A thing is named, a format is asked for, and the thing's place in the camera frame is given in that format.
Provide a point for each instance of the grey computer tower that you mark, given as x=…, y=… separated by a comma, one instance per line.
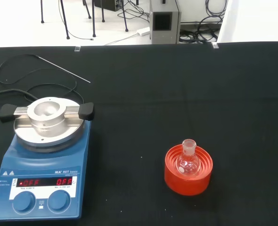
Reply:
x=165, y=35

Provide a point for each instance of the white power strip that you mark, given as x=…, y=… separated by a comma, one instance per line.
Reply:
x=143, y=31

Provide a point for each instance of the black case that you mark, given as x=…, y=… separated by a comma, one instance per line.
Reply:
x=106, y=4

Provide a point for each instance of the clear cloth clip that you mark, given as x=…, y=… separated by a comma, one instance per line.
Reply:
x=77, y=48
x=214, y=45

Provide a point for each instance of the black tripod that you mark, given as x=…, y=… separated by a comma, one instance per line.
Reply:
x=93, y=18
x=64, y=18

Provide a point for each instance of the pale board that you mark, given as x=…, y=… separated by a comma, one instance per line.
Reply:
x=259, y=21

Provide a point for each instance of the black bench cloth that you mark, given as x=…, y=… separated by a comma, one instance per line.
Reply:
x=139, y=106

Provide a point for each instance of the blue-base heater with display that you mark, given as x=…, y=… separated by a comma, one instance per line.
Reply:
x=44, y=164

